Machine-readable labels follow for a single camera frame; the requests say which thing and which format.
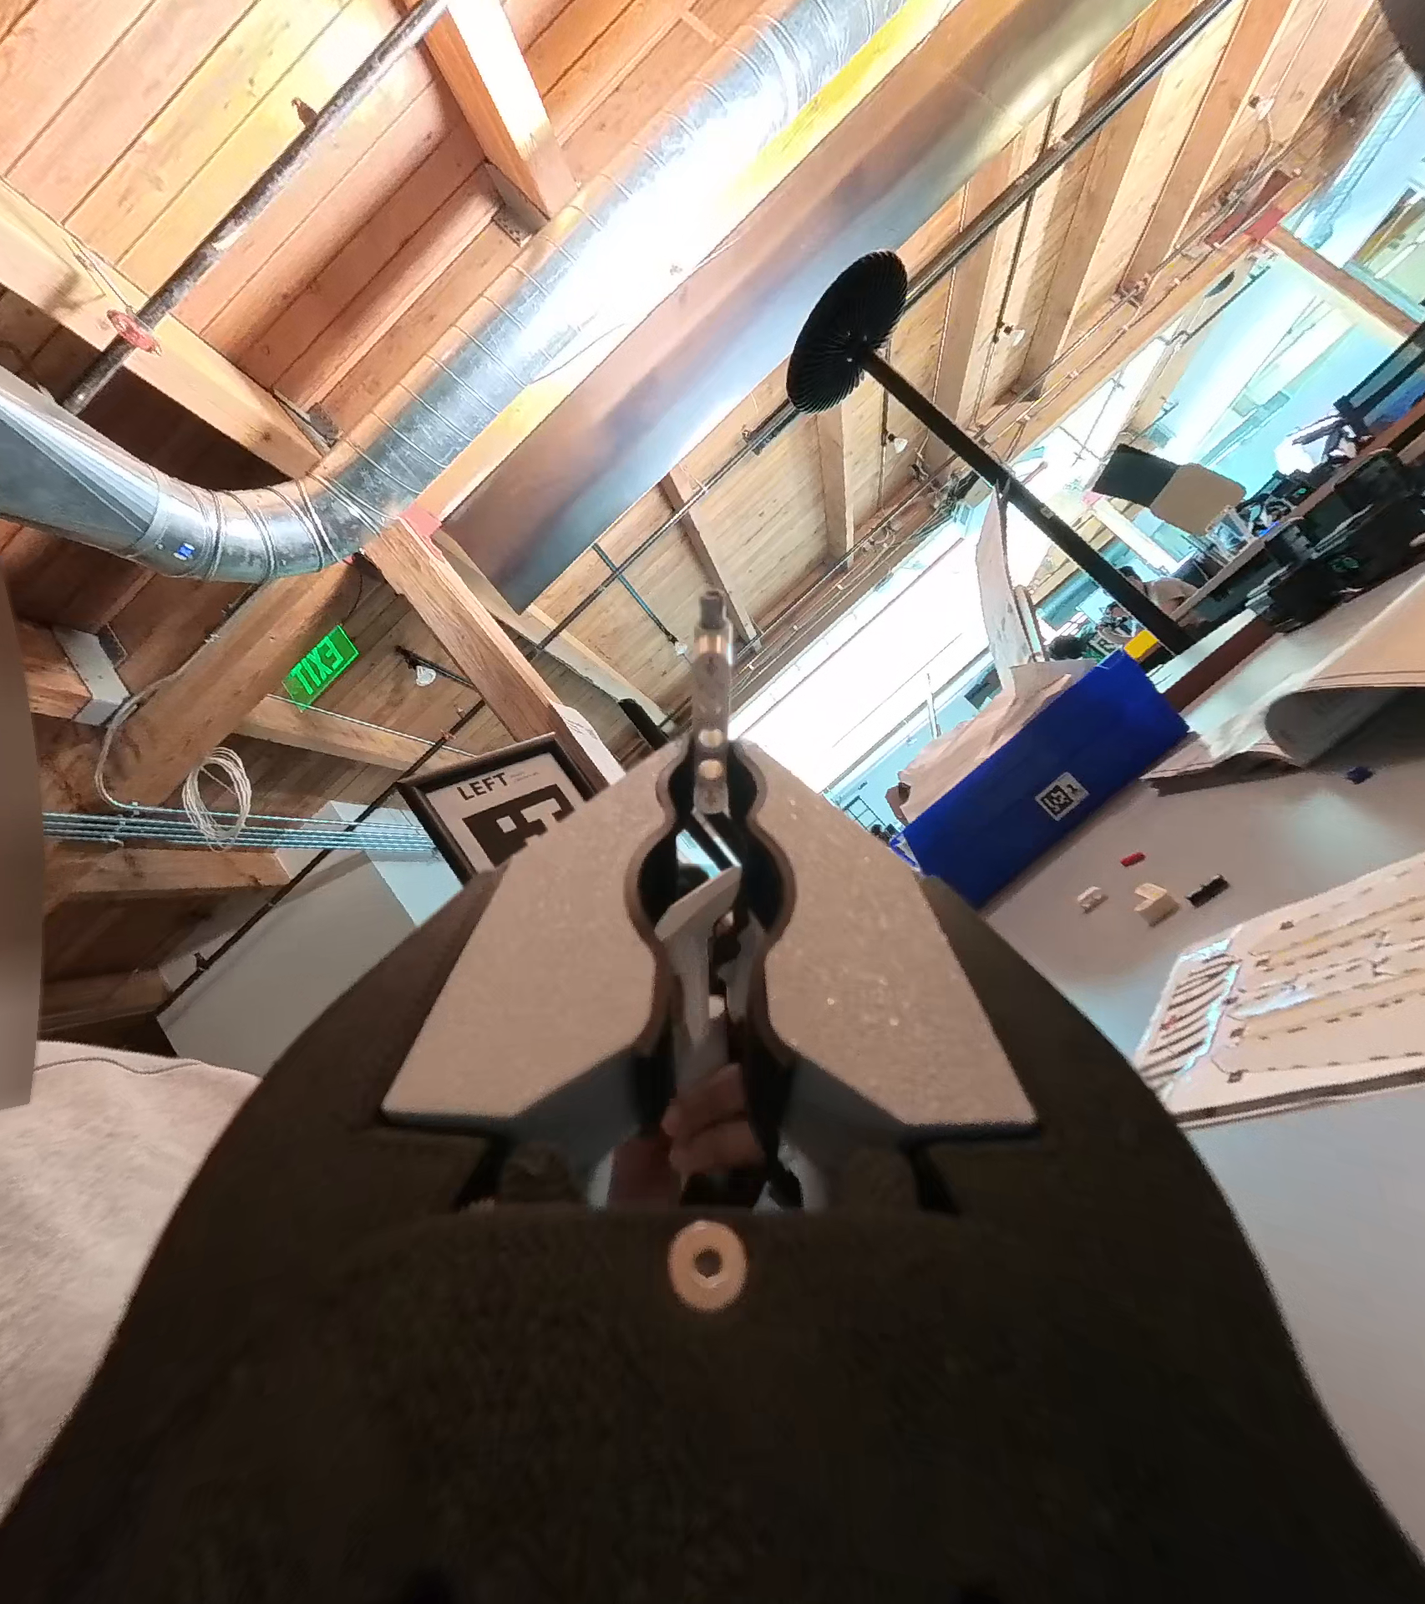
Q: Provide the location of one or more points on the black box-shaped device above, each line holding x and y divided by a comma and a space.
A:
1326, 583

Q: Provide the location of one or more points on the zebra striped sticker sheet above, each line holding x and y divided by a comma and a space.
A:
1352, 978

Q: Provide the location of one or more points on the blue plastic bin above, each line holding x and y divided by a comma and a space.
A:
1013, 803

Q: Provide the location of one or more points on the person's left hand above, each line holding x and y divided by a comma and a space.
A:
699, 1129

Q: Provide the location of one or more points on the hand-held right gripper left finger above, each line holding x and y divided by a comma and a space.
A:
512, 1003

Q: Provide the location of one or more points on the black ceiling pipe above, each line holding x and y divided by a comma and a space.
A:
224, 239

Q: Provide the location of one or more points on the black track spotlight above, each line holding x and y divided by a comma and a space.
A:
422, 675

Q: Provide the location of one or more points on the black lego pin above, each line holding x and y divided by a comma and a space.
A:
1207, 893

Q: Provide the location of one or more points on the white junction box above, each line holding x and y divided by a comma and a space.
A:
99, 671

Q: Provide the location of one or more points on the silver round air duct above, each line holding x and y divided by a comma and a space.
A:
613, 289

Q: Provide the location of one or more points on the white angled lego beam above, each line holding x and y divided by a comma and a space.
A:
1157, 902

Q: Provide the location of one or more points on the white lego beam with axle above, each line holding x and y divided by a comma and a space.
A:
710, 702

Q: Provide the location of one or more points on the white plastic bag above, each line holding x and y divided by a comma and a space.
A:
1013, 715

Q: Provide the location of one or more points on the black disc lamp on pole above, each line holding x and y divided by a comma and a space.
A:
844, 332

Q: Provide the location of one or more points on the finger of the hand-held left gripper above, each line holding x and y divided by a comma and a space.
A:
694, 1003

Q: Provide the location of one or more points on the grey lego instruction booklet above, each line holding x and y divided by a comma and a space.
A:
1389, 677

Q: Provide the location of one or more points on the green exit sign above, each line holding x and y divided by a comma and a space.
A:
321, 668

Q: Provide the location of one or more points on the background desk monitor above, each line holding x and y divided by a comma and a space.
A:
1202, 496

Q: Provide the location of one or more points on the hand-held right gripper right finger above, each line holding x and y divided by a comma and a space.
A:
901, 1003

